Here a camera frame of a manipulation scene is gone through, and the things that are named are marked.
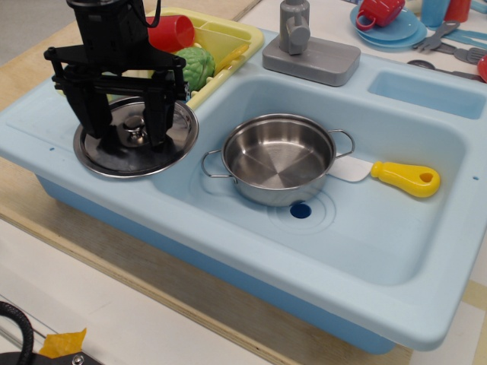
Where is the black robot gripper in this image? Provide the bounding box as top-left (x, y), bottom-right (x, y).
top-left (44, 1), bottom-right (189, 148)

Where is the stainless steel pot lid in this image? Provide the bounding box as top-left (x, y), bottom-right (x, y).
top-left (73, 97), bottom-right (199, 179)

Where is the green toy vegetable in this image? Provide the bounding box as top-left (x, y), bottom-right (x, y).
top-left (175, 46), bottom-right (215, 91)

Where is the red plastic cup in rack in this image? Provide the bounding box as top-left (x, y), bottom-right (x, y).
top-left (148, 15), bottom-right (196, 52)

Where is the yellow dish drying rack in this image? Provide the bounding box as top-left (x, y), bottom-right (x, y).
top-left (53, 8), bottom-right (264, 109)

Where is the yellow toy utensil in rack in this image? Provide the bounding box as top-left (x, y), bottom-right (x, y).
top-left (214, 44), bottom-right (249, 75)

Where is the grey toy faucet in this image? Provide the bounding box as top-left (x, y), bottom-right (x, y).
top-left (263, 1), bottom-right (361, 87)

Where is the yellow tape piece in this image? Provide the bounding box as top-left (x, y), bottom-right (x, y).
top-left (38, 328), bottom-right (87, 359)

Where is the red mug on plates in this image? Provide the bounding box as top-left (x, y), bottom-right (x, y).
top-left (355, 0), bottom-right (405, 31)

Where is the blue plastic plate stack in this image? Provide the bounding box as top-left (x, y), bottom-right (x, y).
top-left (349, 6), bottom-right (427, 49)

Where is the dark grey toy ladle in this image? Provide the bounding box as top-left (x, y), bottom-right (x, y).
top-left (407, 59), bottom-right (485, 83)

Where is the grey toy fork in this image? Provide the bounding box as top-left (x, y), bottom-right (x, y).
top-left (412, 21), bottom-right (460, 52)

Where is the blue plastic cup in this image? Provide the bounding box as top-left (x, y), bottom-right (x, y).
top-left (420, 0), bottom-right (450, 27)

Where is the light blue toy sink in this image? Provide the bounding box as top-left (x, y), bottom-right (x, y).
top-left (1, 53), bottom-right (486, 354)

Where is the blue toy utensil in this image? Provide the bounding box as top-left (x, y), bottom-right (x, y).
top-left (445, 30), bottom-right (486, 47)

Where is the red plastic cup at back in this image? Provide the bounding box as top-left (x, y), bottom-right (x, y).
top-left (444, 0), bottom-right (471, 23)

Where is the grey toy spatula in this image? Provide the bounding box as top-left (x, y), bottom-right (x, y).
top-left (435, 43), bottom-right (486, 65)

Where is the black braided cable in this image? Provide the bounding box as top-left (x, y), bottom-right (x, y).
top-left (0, 300), bottom-right (35, 365)

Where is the yellow handled toy knife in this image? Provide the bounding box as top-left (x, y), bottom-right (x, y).
top-left (327, 153), bottom-right (441, 199)

